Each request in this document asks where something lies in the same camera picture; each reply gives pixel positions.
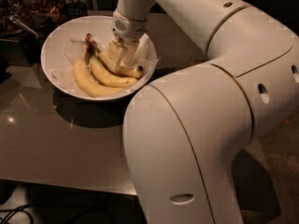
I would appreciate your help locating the yellow banana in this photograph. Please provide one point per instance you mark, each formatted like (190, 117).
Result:
(118, 68)
(100, 71)
(87, 84)

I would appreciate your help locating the metal spoon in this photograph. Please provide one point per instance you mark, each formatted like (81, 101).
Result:
(15, 19)

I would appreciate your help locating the white bowl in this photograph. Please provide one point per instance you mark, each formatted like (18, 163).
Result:
(100, 28)

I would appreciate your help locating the black wire basket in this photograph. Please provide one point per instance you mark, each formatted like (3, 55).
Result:
(76, 10)

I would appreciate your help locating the white paper napkin in bowl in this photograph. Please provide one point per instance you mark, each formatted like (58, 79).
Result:
(61, 66)

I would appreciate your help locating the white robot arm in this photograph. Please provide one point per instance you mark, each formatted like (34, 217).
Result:
(182, 132)

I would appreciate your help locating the tray of dried snacks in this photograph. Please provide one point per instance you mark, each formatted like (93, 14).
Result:
(54, 9)

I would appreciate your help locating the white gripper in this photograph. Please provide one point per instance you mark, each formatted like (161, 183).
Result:
(130, 29)

